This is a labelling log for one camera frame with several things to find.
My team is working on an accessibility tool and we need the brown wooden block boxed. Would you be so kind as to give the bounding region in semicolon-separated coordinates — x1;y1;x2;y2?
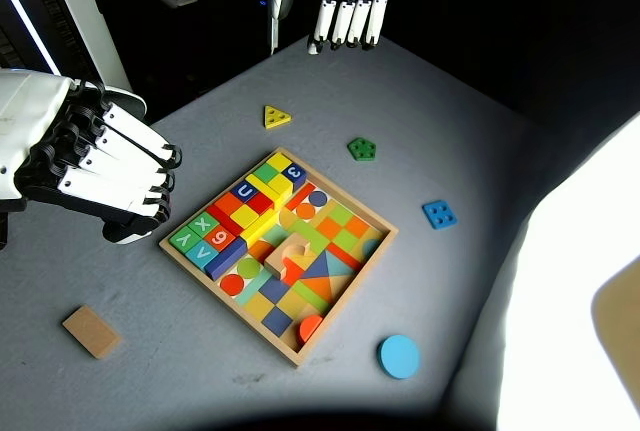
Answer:
263;231;321;283

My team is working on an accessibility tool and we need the plain wooden plank block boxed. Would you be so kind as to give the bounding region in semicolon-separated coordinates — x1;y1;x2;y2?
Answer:
61;304;124;360

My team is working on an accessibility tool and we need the yellow triangle piece with holes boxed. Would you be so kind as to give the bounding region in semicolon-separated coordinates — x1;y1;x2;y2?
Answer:
263;104;294;131

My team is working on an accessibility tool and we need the green pentagon piece with holes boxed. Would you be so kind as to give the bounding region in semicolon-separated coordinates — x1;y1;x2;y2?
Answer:
347;137;379;163

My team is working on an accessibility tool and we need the blue square piece with holes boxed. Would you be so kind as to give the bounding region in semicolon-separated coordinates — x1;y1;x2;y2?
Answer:
422;199;459;231

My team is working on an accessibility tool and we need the wooden tray with printed base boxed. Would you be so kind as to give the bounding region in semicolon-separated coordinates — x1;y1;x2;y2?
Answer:
158;145;400;369

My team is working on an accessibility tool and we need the grey table cloth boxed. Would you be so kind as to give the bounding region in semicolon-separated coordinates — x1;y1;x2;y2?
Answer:
0;34;640;431

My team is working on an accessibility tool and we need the blue round disc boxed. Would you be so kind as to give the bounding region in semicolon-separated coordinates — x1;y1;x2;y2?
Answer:
377;334;422;381

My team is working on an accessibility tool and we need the tan rounded board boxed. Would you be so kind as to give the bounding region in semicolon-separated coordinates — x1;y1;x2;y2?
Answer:
591;254;640;400

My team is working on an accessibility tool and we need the white upright post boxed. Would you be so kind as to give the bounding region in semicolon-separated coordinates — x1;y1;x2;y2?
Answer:
42;0;149;125

